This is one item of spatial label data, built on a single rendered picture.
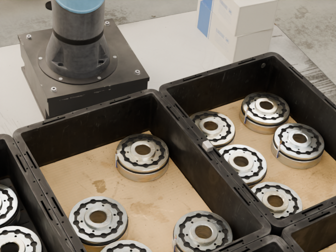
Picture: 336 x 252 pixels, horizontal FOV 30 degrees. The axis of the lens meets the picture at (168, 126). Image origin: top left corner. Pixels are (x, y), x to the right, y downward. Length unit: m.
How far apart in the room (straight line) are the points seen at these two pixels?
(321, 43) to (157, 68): 1.61
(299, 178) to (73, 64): 0.57
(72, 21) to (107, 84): 0.17
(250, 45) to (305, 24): 1.57
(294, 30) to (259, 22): 1.54
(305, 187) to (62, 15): 0.62
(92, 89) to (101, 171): 0.29
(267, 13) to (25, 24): 1.65
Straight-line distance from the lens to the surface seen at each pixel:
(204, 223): 1.10
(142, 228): 1.13
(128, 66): 1.51
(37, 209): 1.06
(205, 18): 1.79
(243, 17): 1.65
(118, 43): 1.58
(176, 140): 1.20
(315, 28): 3.27
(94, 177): 1.20
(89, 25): 1.40
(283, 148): 1.26
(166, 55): 1.72
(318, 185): 1.26
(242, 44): 1.70
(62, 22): 1.40
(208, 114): 1.31
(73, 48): 1.43
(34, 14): 3.17
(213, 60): 1.72
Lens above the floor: 1.72
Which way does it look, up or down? 43 degrees down
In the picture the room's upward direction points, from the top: 6 degrees clockwise
